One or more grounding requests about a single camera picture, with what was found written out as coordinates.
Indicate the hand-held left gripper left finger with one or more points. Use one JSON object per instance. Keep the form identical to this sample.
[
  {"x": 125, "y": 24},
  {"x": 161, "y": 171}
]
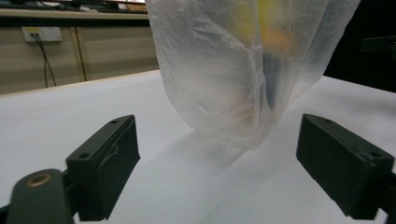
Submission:
[{"x": 104, "y": 168}]

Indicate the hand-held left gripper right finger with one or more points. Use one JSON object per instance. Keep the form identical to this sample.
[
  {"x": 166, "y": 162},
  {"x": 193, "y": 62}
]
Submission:
[{"x": 339, "y": 168}]

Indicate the translucent white plastic bag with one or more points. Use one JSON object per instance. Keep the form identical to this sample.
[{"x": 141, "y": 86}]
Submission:
[{"x": 224, "y": 68}]

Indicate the beige wooden counter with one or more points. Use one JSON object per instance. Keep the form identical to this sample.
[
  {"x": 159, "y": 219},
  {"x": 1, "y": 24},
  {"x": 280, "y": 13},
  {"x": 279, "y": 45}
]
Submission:
[{"x": 74, "y": 51}]

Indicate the white wall power socket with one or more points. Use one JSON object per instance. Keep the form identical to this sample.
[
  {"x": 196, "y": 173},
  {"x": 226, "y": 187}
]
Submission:
[{"x": 42, "y": 33}]

